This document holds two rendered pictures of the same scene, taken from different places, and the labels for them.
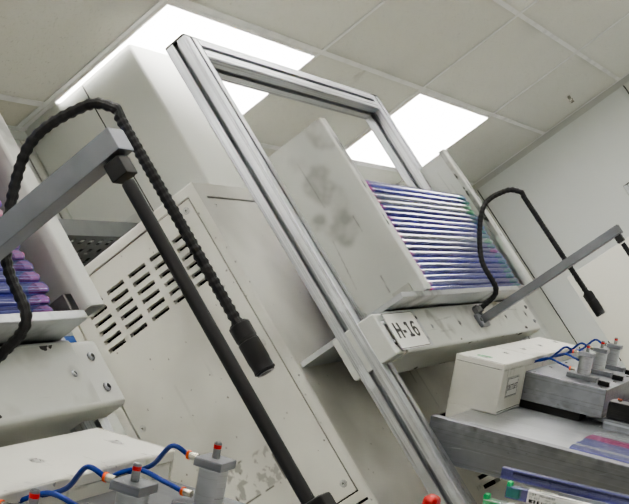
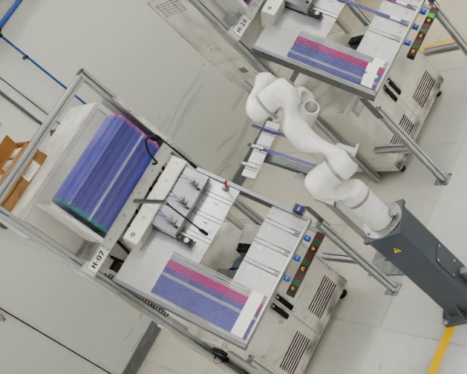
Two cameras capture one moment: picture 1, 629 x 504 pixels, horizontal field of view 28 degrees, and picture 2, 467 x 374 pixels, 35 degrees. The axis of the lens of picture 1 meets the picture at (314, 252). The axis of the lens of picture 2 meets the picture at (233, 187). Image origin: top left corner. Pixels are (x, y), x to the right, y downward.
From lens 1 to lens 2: 3.06 m
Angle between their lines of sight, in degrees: 62
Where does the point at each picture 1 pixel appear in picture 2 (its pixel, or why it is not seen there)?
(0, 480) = (162, 192)
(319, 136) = not seen: outside the picture
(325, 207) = not seen: outside the picture
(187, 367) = (188, 24)
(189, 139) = not seen: outside the picture
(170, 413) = (187, 32)
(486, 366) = (269, 15)
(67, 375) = (165, 151)
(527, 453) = (275, 58)
